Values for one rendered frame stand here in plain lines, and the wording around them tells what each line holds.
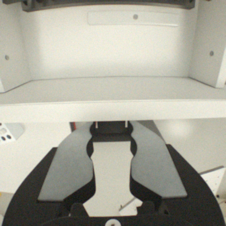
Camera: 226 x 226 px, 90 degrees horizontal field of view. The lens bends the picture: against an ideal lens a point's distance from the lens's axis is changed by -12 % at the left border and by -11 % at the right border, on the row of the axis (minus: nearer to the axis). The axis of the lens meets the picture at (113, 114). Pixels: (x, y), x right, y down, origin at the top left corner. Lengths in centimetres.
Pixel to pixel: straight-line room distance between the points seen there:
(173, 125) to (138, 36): 122
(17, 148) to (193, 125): 140
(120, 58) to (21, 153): 38
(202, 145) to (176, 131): 43
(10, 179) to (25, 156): 17
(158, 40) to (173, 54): 3
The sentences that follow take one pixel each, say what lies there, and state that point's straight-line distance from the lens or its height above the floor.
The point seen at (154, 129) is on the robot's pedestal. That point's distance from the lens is 92.
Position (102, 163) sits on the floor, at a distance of 155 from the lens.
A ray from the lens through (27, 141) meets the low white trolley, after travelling 40.
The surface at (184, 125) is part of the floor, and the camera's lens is 141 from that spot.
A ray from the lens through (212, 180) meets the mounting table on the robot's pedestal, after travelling 63.
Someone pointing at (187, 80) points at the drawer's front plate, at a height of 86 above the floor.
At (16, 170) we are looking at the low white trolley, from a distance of 53.
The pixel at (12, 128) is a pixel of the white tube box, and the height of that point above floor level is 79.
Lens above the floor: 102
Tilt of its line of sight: 63 degrees down
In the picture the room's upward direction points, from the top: 177 degrees clockwise
